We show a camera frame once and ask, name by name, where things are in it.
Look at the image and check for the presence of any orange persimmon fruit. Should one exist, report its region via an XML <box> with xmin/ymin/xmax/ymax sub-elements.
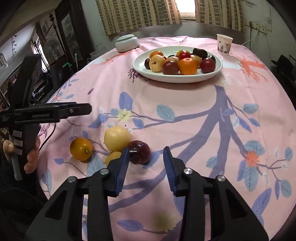
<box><xmin>70</xmin><ymin>138</ymin><xmax>92</xmax><ymax>162</ymax></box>

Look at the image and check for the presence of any dark red apple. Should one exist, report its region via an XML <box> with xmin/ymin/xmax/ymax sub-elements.
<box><xmin>127</xmin><ymin>140</ymin><xmax>151</xmax><ymax>165</ymax></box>

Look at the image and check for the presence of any dark purple plum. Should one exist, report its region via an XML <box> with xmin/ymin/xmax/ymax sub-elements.
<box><xmin>144</xmin><ymin>58</ymin><xmax>151</xmax><ymax>70</ymax></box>

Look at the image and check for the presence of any tan pumpkin-shaped fruit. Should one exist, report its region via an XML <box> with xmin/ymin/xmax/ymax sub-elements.
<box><xmin>149</xmin><ymin>54</ymin><xmax>166</xmax><ymax>72</ymax></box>

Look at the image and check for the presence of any dark maroon plum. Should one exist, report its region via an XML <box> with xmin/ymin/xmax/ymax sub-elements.
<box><xmin>162</xmin><ymin>61</ymin><xmax>179</xmax><ymax>75</ymax></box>

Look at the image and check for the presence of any beige walnut-like fruit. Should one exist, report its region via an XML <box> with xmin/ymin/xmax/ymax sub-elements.
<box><xmin>166</xmin><ymin>56</ymin><xmax>180</xmax><ymax>64</ymax></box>

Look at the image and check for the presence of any small red fruit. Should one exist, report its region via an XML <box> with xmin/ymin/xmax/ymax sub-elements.
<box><xmin>178</xmin><ymin>52</ymin><xmax>191</xmax><ymax>60</ymax></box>

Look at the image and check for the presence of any dark red plum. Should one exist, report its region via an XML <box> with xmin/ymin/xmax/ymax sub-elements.
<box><xmin>200</xmin><ymin>58</ymin><xmax>216</xmax><ymax>74</ymax></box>

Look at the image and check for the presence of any dark purple glossy fruit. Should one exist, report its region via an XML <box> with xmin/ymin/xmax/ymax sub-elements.
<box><xmin>193</xmin><ymin>48</ymin><xmax>208</xmax><ymax>59</ymax></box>

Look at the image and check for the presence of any left hand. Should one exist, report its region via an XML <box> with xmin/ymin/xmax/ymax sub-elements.
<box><xmin>2</xmin><ymin>136</ymin><xmax>41</xmax><ymax>174</ymax></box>

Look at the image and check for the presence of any pale yellow apple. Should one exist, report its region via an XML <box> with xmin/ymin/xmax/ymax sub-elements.
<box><xmin>104</xmin><ymin>126</ymin><xmax>132</xmax><ymax>152</ymax></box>

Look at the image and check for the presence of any yellow lemon piece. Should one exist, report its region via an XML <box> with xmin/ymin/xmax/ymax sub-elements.
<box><xmin>105</xmin><ymin>151</ymin><xmax>121</xmax><ymax>166</ymax></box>

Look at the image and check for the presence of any pink patterned tablecloth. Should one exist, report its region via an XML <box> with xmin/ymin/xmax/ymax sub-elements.
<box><xmin>38</xmin><ymin>36</ymin><xmax>295</xmax><ymax>240</ymax></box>

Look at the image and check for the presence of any pale green lidded jar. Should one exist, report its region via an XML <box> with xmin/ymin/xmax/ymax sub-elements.
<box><xmin>115</xmin><ymin>34</ymin><xmax>139</xmax><ymax>53</ymax></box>

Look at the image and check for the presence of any left checked curtain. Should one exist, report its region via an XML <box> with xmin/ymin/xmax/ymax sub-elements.
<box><xmin>96</xmin><ymin>0</ymin><xmax>181</xmax><ymax>36</ymax></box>

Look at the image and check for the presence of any checked curtain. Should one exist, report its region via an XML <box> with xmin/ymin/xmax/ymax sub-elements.
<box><xmin>195</xmin><ymin>0</ymin><xmax>245</xmax><ymax>33</ymax></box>
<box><xmin>96</xmin><ymin>0</ymin><xmax>181</xmax><ymax>36</ymax></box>

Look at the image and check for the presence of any orange tangerine left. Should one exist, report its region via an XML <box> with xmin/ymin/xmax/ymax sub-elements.
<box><xmin>149</xmin><ymin>51</ymin><xmax>164</xmax><ymax>59</ymax></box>

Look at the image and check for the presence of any orange tangerine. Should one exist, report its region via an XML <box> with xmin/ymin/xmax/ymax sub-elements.
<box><xmin>149</xmin><ymin>51</ymin><xmax>164</xmax><ymax>59</ymax></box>
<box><xmin>178</xmin><ymin>58</ymin><xmax>198</xmax><ymax>75</ymax></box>

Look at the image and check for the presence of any orange tangerine right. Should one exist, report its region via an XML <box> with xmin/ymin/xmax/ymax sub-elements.
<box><xmin>178</xmin><ymin>58</ymin><xmax>198</xmax><ymax>75</ymax></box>

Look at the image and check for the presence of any beige round fruit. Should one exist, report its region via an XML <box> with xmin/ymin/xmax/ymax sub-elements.
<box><xmin>191</xmin><ymin>54</ymin><xmax>202</xmax><ymax>69</ymax></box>

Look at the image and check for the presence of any floral paper cup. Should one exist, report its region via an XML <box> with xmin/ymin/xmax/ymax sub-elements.
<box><xmin>217</xmin><ymin>34</ymin><xmax>233</xmax><ymax>55</ymax></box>

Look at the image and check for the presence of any right checked curtain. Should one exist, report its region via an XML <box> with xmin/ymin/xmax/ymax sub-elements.
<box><xmin>195</xmin><ymin>0</ymin><xmax>245</xmax><ymax>33</ymax></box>

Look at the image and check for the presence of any white power cable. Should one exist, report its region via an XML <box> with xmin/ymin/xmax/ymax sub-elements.
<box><xmin>241</xmin><ymin>27</ymin><xmax>260</xmax><ymax>47</ymax></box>

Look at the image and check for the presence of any white wall socket strip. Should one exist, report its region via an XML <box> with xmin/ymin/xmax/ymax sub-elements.
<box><xmin>249</xmin><ymin>21</ymin><xmax>267</xmax><ymax>35</ymax></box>

